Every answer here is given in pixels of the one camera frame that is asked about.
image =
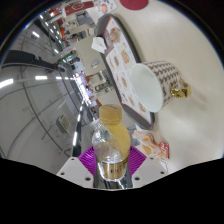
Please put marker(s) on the clear bottle with yellow cap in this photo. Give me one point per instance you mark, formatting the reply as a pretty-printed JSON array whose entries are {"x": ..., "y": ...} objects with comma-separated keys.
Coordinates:
[{"x": 111, "y": 146}]

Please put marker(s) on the ceiling air conditioner unit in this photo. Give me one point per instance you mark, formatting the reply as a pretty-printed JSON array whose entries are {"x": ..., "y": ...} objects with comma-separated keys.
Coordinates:
[{"x": 63, "y": 123}]

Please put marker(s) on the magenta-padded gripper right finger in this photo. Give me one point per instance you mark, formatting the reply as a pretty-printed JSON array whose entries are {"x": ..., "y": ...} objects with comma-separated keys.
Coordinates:
[{"x": 138, "y": 163}]

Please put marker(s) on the ceiling strip lights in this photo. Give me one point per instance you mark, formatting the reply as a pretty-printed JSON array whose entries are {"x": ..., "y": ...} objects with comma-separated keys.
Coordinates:
[{"x": 41, "y": 77}]

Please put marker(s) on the small red food packet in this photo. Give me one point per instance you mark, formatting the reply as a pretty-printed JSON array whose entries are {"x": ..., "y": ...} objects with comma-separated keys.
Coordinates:
[{"x": 164, "y": 150}]

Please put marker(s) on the open wrapper with fried food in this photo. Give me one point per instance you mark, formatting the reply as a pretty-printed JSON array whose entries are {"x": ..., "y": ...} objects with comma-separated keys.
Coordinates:
[{"x": 146, "y": 144}]

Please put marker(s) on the flat round red coaster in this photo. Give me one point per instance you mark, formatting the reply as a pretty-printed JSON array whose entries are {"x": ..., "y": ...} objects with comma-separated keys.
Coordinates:
[{"x": 134, "y": 4}]

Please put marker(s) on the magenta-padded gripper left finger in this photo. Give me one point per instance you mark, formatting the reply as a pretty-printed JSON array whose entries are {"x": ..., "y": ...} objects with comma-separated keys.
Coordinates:
[{"x": 85, "y": 163}]

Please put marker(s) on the dark food tray, paper liner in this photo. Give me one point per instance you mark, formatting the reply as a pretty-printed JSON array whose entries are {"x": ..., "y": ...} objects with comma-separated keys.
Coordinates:
[{"x": 121, "y": 66}]

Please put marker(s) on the crumpled white napkin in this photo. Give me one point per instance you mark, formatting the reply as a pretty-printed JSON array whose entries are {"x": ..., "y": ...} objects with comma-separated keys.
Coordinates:
[{"x": 98, "y": 44}]

